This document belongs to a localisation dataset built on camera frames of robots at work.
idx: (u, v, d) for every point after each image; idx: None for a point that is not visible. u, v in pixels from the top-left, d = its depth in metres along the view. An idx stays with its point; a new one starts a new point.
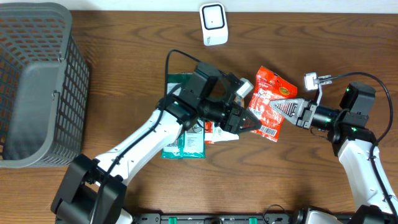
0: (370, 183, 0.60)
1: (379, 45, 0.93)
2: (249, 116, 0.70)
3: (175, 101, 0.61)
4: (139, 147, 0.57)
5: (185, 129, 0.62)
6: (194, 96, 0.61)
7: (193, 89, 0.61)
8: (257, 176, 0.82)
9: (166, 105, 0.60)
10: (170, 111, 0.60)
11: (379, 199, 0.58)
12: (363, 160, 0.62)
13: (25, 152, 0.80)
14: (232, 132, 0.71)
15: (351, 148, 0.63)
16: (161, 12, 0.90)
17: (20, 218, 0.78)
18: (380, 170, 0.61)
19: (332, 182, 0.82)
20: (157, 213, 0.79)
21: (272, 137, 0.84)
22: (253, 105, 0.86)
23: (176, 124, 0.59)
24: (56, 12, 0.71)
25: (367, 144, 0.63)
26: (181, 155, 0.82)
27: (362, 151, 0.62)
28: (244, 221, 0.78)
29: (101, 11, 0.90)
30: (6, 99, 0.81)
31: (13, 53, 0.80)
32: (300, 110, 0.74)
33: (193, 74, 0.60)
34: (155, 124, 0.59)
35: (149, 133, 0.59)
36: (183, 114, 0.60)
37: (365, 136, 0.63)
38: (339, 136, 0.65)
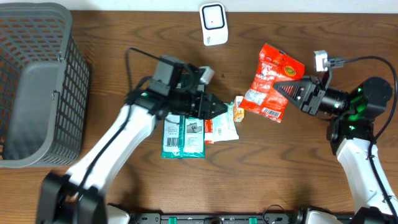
0: (370, 182, 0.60)
1: (381, 44, 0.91)
2: (217, 101, 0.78)
3: (143, 93, 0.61)
4: (112, 150, 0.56)
5: (158, 119, 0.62)
6: (163, 84, 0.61)
7: (161, 78, 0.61)
8: (259, 176, 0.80)
9: (135, 99, 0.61)
10: (138, 105, 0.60)
11: (379, 199, 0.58)
12: (361, 158, 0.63)
13: (24, 151, 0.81)
14: (207, 119, 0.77)
15: (350, 148, 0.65)
16: (161, 12, 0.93)
17: (19, 218, 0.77)
18: (379, 170, 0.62)
19: (335, 183, 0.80)
20: (157, 213, 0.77)
21: (276, 118, 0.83)
22: (255, 87, 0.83)
23: (147, 117, 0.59)
24: (54, 11, 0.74)
25: (365, 144, 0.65)
26: (181, 155, 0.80)
27: (360, 150, 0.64)
28: (244, 220, 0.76)
29: (101, 12, 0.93)
30: (6, 98, 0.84)
31: (13, 53, 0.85)
32: (306, 94, 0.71)
33: (159, 63, 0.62)
34: (124, 123, 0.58)
35: (120, 133, 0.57)
36: (154, 104, 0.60)
37: (363, 135, 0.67)
38: (337, 135, 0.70)
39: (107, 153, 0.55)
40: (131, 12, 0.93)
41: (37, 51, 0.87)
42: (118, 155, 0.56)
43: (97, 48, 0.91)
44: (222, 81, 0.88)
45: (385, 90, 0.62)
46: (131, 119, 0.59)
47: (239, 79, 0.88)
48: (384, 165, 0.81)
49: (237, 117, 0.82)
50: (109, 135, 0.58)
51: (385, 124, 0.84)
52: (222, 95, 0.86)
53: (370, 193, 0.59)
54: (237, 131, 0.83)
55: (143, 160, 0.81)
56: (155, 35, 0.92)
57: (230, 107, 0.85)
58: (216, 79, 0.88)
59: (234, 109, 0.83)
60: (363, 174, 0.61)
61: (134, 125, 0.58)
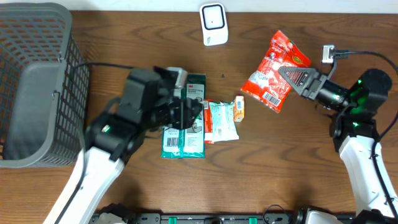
0: (372, 183, 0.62)
1: (381, 45, 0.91)
2: (193, 106, 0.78)
3: (106, 126, 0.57)
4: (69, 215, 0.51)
5: (128, 152, 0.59)
6: (134, 109, 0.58)
7: (131, 102, 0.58)
8: (259, 176, 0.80)
9: (96, 132, 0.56)
10: (100, 141, 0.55)
11: (380, 200, 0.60)
12: (364, 158, 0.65)
13: (25, 152, 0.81)
14: (183, 127, 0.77)
15: (354, 146, 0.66)
16: (161, 12, 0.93)
17: (20, 218, 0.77)
18: (382, 168, 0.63)
19: (334, 183, 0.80)
20: (157, 213, 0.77)
21: (274, 107, 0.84)
22: (263, 70, 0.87)
23: (109, 164, 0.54)
24: (55, 11, 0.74)
25: (369, 143, 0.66)
26: (181, 155, 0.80)
27: (364, 150, 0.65)
28: (244, 220, 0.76)
29: (101, 12, 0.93)
30: (6, 98, 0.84)
31: (13, 53, 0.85)
32: (308, 79, 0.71)
33: (128, 85, 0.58)
34: (80, 182, 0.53)
35: (76, 194, 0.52)
36: (121, 137, 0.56)
37: (367, 132, 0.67)
38: (340, 131, 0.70)
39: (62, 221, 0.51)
40: (131, 12, 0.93)
41: (37, 51, 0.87)
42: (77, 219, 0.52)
43: (96, 48, 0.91)
44: (222, 81, 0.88)
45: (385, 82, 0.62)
46: (89, 173, 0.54)
47: (239, 79, 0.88)
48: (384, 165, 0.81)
49: (237, 117, 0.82)
50: (64, 196, 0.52)
51: (385, 124, 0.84)
52: (222, 95, 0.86)
53: (372, 195, 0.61)
54: (237, 131, 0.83)
55: (143, 160, 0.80)
56: (155, 35, 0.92)
57: (229, 107, 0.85)
58: (216, 79, 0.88)
59: (234, 109, 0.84)
60: (365, 175, 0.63)
61: (92, 180, 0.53)
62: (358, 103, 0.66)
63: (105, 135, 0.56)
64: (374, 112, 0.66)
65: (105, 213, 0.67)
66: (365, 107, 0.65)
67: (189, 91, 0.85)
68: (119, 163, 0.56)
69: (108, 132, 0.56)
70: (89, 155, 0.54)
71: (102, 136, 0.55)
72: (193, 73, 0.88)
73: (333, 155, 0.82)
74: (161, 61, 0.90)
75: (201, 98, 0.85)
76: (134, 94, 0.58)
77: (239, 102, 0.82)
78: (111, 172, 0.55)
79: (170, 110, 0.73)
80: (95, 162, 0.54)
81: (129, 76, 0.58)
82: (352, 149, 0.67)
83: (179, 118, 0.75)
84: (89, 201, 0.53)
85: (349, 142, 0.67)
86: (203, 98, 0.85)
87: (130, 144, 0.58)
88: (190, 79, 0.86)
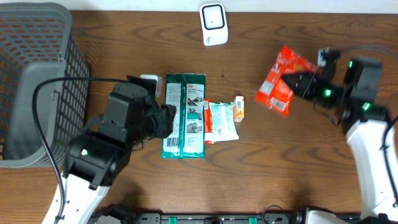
0: (381, 183, 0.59)
1: (381, 45, 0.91)
2: (170, 110, 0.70)
3: (84, 150, 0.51)
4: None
5: (112, 175, 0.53)
6: (119, 127, 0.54)
7: (114, 119, 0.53)
8: (259, 176, 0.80)
9: (76, 156, 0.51)
10: (83, 162, 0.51)
11: (388, 201, 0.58)
12: (375, 150, 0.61)
13: (25, 152, 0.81)
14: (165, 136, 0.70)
15: (362, 135, 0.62)
16: (161, 12, 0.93)
17: (20, 218, 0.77)
18: (392, 160, 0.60)
19: (334, 183, 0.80)
20: (157, 213, 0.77)
21: (280, 111, 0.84)
22: (269, 79, 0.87)
23: (91, 193, 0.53)
24: (55, 11, 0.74)
25: (380, 134, 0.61)
26: (181, 155, 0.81)
27: (374, 142, 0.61)
28: (244, 220, 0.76)
29: (101, 12, 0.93)
30: (6, 98, 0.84)
31: (13, 53, 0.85)
32: (301, 80, 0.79)
33: (110, 102, 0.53)
34: (60, 210, 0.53)
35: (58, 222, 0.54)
36: (103, 159, 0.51)
37: (379, 114, 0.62)
38: (348, 113, 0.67)
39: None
40: (131, 12, 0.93)
41: (37, 51, 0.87)
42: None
43: (96, 48, 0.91)
44: (222, 81, 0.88)
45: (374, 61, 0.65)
46: (69, 200, 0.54)
47: (239, 79, 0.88)
48: None
49: (237, 117, 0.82)
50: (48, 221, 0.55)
51: None
52: (222, 95, 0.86)
53: (380, 195, 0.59)
54: (237, 131, 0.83)
55: (143, 160, 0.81)
56: (155, 35, 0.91)
57: (229, 107, 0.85)
58: (216, 79, 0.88)
59: (234, 109, 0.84)
60: (374, 170, 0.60)
61: (74, 207, 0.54)
62: (357, 81, 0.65)
63: (86, 160, 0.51)
64: (375, 89, 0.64)
65: (103, 216, 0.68)
66: (365, 84, 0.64)
67: (189, 91, 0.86)
68: (101, 189, 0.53)
69: (87, 157, 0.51)
70: (67, 182, 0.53)
71: (81, 160, 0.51)
72: (193, 73, 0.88)
73: (333, 155, 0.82)
74: (161, 61, 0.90)
75: (201, 98, 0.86)
76: (117, 111, 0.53)
77: (239, 102, 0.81)
78: (92, 198, 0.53)
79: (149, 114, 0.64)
80: (73, 189, 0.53)
81: (112, 93, 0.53)
82: (361, 139, 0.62)
83: (163, 128, 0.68)
84: None
85: (357, 130, 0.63)
86: (203, 98, 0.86)
87: (113, 166, 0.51)
88: (190, 80, 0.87)
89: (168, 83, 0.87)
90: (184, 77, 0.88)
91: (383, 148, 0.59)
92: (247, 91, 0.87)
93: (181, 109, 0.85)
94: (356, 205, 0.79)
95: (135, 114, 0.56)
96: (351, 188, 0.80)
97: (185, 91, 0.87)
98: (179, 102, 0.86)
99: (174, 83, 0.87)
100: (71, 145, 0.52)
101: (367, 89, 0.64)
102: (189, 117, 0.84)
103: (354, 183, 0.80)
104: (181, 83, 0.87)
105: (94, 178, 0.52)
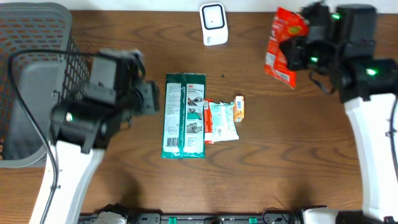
0: (387, 178, 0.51)
1: (381, 44, 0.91)
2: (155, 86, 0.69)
3: (69, 114, 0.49)
4: (51, 217, 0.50)
5: (102, 139, 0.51)
6: (106, 89, 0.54)
7: (101, 82, 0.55)
8: (259, 176, 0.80)
9: (60, 122, 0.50)
10: (69, 128, 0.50)
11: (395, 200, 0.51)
12: (379, 135, 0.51)
13: (25, 152, 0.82)
14: (149, 112, 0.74)
15: (367, 119, 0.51)
16: (161, 12, 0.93)
17: (20, 218, 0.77)
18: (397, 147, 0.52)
19: (334, 183, 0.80)
20: (157, 213, 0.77)
21: (287, 83, 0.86)
22: (270, 49, 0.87)
23: (84, 156, 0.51)
24: (55, 12, 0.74)
25: (387, 114, 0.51)
26: (181, 155, 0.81)
27: (379, 125, 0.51)
28: (244, 221, 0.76)
29: (101, 12, 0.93)
30: (6, 98, 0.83)
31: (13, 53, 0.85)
32: (291, 50, 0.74)
33: (96, 63, 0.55)
34: (55, 180, 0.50)
35: (54, 194, 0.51)
36: (91, 121, 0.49)
37: (387, 76, 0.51)
38: (348, 78, 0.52)
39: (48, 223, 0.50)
40: (131, 12, 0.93)
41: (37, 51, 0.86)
42: (61, 218, 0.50)
43: (96, 47, 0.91)
44: (222, 81, 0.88)
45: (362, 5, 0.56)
46: (62, 169, 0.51)
47: (239, 79, 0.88)
48: None
49: (236, 117, 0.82)
50: (39, 208, 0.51)
51: None
52: (222, 95, 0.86)
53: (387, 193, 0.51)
54: (237, 131, 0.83)
55: (143, 159, 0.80)
56: (155, 35, 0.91)
57: (229, 107, 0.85)
58: (216, 79, 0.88)
59: (234, 109, 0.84)
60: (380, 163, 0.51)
61: (68, 175, 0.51)
62: (349, 36, 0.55)
63: (72, 125, 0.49)
64: (372, 40, 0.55)
65: (105, 213, 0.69)
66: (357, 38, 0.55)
67: (189, 91, 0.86)
68: (94, 153, 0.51)
69: (74, 121, 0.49)
70: (57, 150, 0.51)
71: (67, 126, 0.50)
72: (193, 73, 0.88)
73: (333, 155, 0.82)
74: (161, 61, 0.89)
75: (201, 98, 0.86)
76: (104, 73, 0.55)
77: (239, 102, 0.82)
78: (89, 162, 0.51)
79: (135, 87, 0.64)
80: (64, 156, 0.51)
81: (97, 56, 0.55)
82: (365, 121, 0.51)
83: (149, 104, 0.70)
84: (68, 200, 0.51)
85: (359, 113, 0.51)
86: (203, 98, 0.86)
87: (104, 128, 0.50)
88: (190, 79, 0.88)
89: (168, 83, 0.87)
90: (184, 76, 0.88)
91: (389, 133, 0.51)
92: (247, 91, 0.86)
93: (181, 109, 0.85)
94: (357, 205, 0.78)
95: (122, 78, 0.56)
96: (351, 188, 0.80)
97: (185, 91, 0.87)
98: (179, 102, 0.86)
99: (174, 83, 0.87)
100: (56, 111, 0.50)
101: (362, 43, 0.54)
102: (189, 117, 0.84)
103: (354, 183, 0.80)
104: (181, 83, 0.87)
105: (84, 142, 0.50)
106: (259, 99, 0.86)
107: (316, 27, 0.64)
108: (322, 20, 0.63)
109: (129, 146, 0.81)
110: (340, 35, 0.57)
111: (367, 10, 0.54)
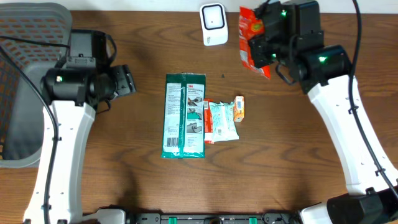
0: (359, 152, 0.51)
1: (380, 44, 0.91)
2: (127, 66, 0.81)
3: (58, 76, 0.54)
4: (58, 167, 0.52)
5: (92, 96, 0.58)
6: (84, 59, 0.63)
7: (81, 53, 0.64)
8: (258, 176, 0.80)
9: (50, 83, 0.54)
10: (59, 89, 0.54)
11: (372, 172, 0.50)
12: (343, 114, 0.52)
13: (25, 152, 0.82)
14: (123, 94, 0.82)
15: (328, 101, 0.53)
16: (161, 12, 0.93)
17: (20, 218, 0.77)
18: (363, 122, 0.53)
19: (334, 183, 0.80)
20: (157, 213, 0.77)
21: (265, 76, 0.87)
22: (242, 47, 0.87)
23: (78, 109, 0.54)
24: (55, 12, 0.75)
25: (345, 93, 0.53)
26: (181, 155, 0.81)
27: (341, 104, 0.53)
28: (244, 220, 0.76)
29: (101, 12, 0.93)
30: (6, 99, 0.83)
31: (13, 53, 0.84)
32: (255, 46, 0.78)
33: (74, 37, 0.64)
34: (56, 132, 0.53)
35: (56, 145, 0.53)
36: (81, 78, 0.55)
37: (337, 62, 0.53)
38: (304, 68, 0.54)
39: (56, 171, 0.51)
40: (131, 12, 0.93)
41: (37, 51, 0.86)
42: (67, 167, 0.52)
43: None
44: (222, 81, 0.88)
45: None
46: (61, 122, 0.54)
47: (239, 79, 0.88)
48: None
49: (237, 117, 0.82)
50: (45, 164, 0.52)
51: (386, 124, 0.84)
52: (222, 95, 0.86)
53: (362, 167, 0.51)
54: (237, 131, 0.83)
55: (143, 159, 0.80)
56: (155, 35, 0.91)
57: (229, 107, 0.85)
58: (216, 79, 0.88)
59: (234, 109, 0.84)
60: (349, 140, 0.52)
61: (67, 127, 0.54)
62: (299, 32, 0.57)
63: (63, 85, 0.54)
64: (320, 31, 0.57)
65: (101, 210, 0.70)
66: (306, 30, 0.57)
67: (189, 91, 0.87)
68: (87, 107, 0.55)
69: (64, 80, 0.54)
70: (54, 107, 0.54)
71: (58, 88, 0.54)
72: (193, 73, 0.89)
73: (333, 155, 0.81)
74: (161, 61, 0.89)
75: (201, 98, 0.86)
76: (81, 44, 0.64)
77: (239, 102, 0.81)
78: (83, 116, 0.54)
79: (107, 69, 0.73)
80: (62, 110, 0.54)
81: (74, 31, 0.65)
82: (326, 103, 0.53)
83: (124, 84, 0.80)
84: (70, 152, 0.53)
85: (319, 97, 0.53)
86: (203, 98, 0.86)
87: (92, 87, 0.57)
88: (190, 80, 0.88)
89: (168, 83, 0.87)
90: (184, 77, 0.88)
91: (352, 110, 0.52)
92: (247, 91, 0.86)
93: (181, 109, 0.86)
94: None
95: (97, 48, 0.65)
96: None
97: (185, 91, 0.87)
98: (179, 102, 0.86)
99: (174, 84, 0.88)
100: (44, 76, 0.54)
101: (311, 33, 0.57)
102: (189, 117, 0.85)
103: None
104: (181, 83, 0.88)
105: (78, 96, 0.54)
106: (259, 99, 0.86)
107: (270, 23, 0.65)
108: (275, 17, 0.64)
109: (129, 146, 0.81)
110: (291, 32, 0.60)
111: (308, 4, 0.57)
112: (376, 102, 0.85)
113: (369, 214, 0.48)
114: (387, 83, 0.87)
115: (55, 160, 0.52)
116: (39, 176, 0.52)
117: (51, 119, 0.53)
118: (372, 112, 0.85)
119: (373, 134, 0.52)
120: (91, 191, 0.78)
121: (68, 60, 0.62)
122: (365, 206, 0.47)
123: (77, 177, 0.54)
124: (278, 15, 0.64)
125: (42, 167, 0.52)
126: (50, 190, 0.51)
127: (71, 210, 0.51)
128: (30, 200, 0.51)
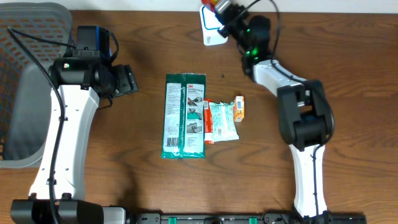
0: (275, 76, 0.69)
1: (380, 44, 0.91)
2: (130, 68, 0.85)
3: (65, 63, 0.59)
4: (63, 144, 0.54)
5: (96, 83, 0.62)
6: (89, 51, 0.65)
7: (87, 46, 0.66)
8: (258, 176, 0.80)
9: (58, 70, 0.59)
10: (66, 74, 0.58)
11: (286, 81, 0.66)
12: (267, 67, 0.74)
13: (24, 152, 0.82)
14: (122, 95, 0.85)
15: (259, 66, 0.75)
16: (161, 12, 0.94)
17: None
18: (283, 70, 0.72)
19: (334, 182, 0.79)
20: (157, 213, 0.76)
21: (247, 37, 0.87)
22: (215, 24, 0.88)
23: (84, 92, 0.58)
24: (55, 12, 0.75)
25: (268, 61, 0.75)
26: (181, 155, 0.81)
27: (266, 65, 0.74)
28: (244, 221, 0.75)
29: (101, 12, 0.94)
30: (6, 99, 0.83)
31: (13, 53, 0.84)
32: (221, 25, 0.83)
33: (81, 32, 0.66)
34: (62, 111, 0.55)
35: (63, 124, 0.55)
36: (84, 64, 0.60)
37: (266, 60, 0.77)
38: (250, 70, 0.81)
39: (61, 148, 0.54)
40: (132, 12, 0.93)
41: (37, 51, 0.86)
42: (72, 144, 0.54)
43: None
44: (222, 81, 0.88)
45: (260, 17, 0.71)
46: (67, 104, 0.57)
47: (239, 79, 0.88)
48: (384, 165, 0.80)
49: (237, 117, 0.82)
50: (51, 143, 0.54)
51: (385, 124, 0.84)
52: (222, 95, 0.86)
53: (280, 81, 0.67)
54: (237, 131, 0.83)
55: (143, 159, 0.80)
56: (155, 35, 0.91)
57: (229, 107, 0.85)
58: (216, 79, 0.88)
59: (234, 109, 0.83)
60: (271, 75, 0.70)
61: (73, 108, 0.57)
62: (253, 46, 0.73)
63: (68, 71, 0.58)
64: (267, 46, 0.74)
65: (107, 208, 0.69)
66: (260, 47, 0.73)
67: (189, 91, 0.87)
68: (92, 91, 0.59)
69: (71, 67, 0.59)
70: (63, 91, 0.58)
71: (64, 73, 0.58)
72: (194, 73, 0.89)
73: (334, 155, 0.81)
74: (161, 61, 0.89)
75: (201, 98, 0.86)
76: (87, 38, 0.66)
77: (239, 102, 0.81)
78: (88, 98, 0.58)
79: (111, 66, 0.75)
80: (69, 94, 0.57)
81: (80, 27, 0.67)
82: (257, 70, 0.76)
83: (125, 82, 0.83)
84: (76, 130, 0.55)
85: (255, 66, 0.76)
86: (203, 98, 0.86)
87: (96, 74, 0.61)
88: (190, 79, 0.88)
89: (168, 83, 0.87)
90: (184, 77, 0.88)
91: (273, 65, 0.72)
92: (247, 91, 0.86)
93: (181, 109, 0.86)
94: (357, 205, 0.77)
95: (103, 44, 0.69)
96: (351, 186, 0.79)
97: (185, 91, 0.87)
98: (179, 102, 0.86)
99: (174, 83, 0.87)
100: (53, 65, 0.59)
101: (262, 46, 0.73)
102: (189, 117, 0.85)
103: (356, 183, 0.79)
104: (181, 83, 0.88)
105: (82, 81, 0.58)
106: (259, 99, 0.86)
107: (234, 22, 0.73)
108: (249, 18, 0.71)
109: (129, 146, 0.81)
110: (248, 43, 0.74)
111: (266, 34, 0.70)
112: (377, 102, 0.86)
113: (287, 98, 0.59)
114: (387, 83, 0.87)
115: (61, 137, 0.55)
116: (45, 153, 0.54)
117: (58, 101, 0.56)
118: (372, 113, 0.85)
119: (288, 72, 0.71)
120: (92, 191, 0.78)
121: (74, 53, 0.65)
122: (285, 97, 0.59)
123: (82, 154, 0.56)
124: (240, 22, 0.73)
125: (48, 145, 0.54)
126: (56, 165, 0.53)
127: (75, 185, 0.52)
128: (35, 178, 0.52)
